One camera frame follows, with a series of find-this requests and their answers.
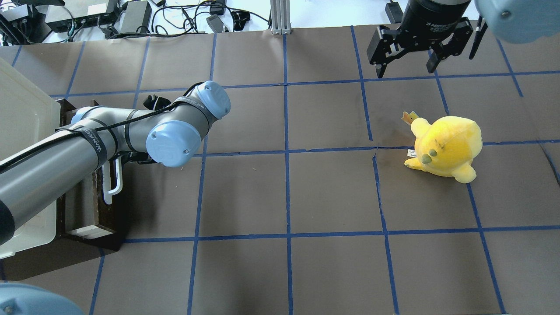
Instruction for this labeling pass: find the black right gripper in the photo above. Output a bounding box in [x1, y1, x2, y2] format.
[367, 0, 473, 78]

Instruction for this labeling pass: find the yellow plush toy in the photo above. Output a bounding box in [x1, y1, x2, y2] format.
[402, 111, 483, 184]

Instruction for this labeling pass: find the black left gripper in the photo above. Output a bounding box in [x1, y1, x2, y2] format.
[118, 151, 157, 165]

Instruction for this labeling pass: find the black network switch box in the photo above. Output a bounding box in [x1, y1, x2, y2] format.
[45, 0, 120, 33]

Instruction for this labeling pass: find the black power adapter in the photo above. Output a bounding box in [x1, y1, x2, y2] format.
[119, 0, 152, 33]

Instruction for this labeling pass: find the aluminium frame post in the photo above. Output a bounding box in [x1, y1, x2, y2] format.
[269, 0, 292, 35]

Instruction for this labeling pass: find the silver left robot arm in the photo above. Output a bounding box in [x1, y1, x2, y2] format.
[0, 80, 231, 244]

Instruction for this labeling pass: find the right robot arm blue joint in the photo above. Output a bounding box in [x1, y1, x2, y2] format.
[475, 0, 560, 44]

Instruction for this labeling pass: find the cream plastic storage box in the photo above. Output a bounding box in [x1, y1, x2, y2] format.
[0, 59, 60, 259]

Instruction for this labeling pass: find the white drawer handle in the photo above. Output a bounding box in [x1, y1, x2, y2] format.
[101, 156, 123, 205]

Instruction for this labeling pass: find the dark wooden drawer cabinet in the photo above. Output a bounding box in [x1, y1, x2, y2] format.
[4, 98, 130, 280]

